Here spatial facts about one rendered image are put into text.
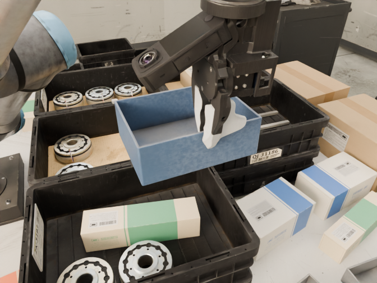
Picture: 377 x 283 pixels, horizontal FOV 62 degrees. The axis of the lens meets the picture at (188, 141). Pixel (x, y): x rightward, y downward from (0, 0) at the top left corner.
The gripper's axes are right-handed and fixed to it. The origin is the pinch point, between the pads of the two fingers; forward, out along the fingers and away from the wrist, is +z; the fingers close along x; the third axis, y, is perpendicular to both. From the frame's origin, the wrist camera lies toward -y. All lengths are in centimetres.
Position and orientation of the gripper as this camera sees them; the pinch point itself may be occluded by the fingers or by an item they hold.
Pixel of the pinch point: (203, 140)
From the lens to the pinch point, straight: 46.1
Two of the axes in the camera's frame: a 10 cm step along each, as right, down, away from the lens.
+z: -0.3, 7.6, 6.5
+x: -3.6, -6.2, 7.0
